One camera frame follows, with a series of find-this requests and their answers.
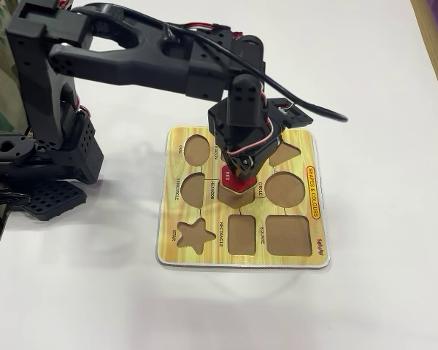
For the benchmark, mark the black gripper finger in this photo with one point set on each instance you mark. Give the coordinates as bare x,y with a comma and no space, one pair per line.
262,162
247,169

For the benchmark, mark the red hexagon piece yellow pin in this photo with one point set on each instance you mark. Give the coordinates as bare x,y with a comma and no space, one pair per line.
226,178

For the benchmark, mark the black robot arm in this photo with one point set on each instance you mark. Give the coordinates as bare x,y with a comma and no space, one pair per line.
131,62

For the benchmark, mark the wooden shape puzzle board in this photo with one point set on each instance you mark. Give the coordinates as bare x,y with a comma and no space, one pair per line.
241,226

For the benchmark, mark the black table clamp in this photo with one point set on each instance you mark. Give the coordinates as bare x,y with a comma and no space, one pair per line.
7,198

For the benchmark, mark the black square wrist camera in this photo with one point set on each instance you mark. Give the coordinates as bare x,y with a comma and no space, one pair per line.
290,111

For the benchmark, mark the black grid base plate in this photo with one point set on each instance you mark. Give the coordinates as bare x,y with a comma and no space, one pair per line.
78,198

